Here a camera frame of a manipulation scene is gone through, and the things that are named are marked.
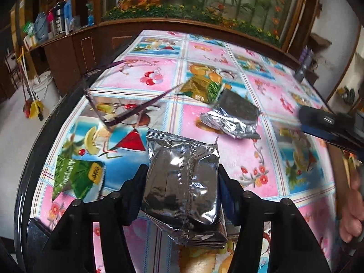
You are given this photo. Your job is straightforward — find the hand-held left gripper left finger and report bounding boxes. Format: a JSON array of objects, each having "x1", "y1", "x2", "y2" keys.
[{"x1": 36, "y1": 164, "x2": 149, "y2": 273}]

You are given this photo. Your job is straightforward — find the green yellow snack packet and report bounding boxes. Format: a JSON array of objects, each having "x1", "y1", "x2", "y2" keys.
[{"x1": 176, "y1": 78, "x2": 233, "y2": 103}]

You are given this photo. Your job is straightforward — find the purple frame eyeglasses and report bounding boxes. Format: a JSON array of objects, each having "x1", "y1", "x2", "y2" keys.
[{"x1": 83, "y1": 59, "x2": 186, "y2": 131}]

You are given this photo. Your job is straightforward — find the blue carton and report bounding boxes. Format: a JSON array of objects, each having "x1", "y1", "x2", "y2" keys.
[{"x1": 64, "y1": 0, "x2": 73, "y2": 35}]

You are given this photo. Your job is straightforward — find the white plastic bucket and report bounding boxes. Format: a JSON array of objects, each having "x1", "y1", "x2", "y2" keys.
[{"x1": 30, "y1": 71, "x2": 62, "y2": 109}]

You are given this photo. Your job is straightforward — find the wooden sideboard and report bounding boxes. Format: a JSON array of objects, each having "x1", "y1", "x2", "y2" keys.
[{"x1": 25, "y1": 19, "x2": 137, "y2": 78}]

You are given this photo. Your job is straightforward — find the glass tank with artificial plants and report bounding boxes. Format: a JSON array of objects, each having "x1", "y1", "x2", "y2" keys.
[{"x1": 101, "y1": 0, "x2": 307, "y2": 49}]

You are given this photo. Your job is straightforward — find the silver foil snack packet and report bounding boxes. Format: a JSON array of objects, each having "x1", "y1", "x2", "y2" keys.
[
  {"x1": 200, "y1": 89, "x2": 261, "y2": 140},
  {"x1": 141, "y1": 129, "x2": 228, "y2": 248}
]

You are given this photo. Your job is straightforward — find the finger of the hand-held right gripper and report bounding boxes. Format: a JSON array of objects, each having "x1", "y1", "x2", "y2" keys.
[{"x1": 298, "y1": 106, "x2": 364, "y2": 156}]

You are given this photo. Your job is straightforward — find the blue grey bag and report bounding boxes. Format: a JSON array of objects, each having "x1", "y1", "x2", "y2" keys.
[{"x1": 34, "y1": 13, "x2": 49, "y2": 42}]

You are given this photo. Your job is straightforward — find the yellow dustpan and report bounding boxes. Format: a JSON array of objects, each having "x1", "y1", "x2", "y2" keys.
[{"x1": 22, "y1": 99, "x2": 45, "y2": 121}]

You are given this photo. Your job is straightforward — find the person's right hand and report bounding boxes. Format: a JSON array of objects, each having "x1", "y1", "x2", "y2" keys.
[{"x1": 338, "y1": 171, "x2": 364, "y2": 244}]

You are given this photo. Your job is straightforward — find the blue spray bottle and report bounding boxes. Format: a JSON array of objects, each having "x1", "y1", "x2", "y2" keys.
[{"x1": 85, "y1": 3, "x2": 94, "y2": 26}]

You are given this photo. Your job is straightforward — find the green packet with yellow label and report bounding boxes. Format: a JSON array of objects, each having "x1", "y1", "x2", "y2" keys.
[{"x1": 52, "y1": 155, "x2": 106, "y2": 200}]

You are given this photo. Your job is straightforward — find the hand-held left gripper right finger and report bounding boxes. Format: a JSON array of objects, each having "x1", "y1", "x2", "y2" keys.
[{"x1": 217, "y1": 166, "x2": 332, "y2": 273}]

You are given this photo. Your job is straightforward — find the silver black thermos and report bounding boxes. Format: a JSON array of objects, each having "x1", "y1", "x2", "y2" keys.
[{"x1": 52, "y1": 1, "x2": 68, "y2": 36}]

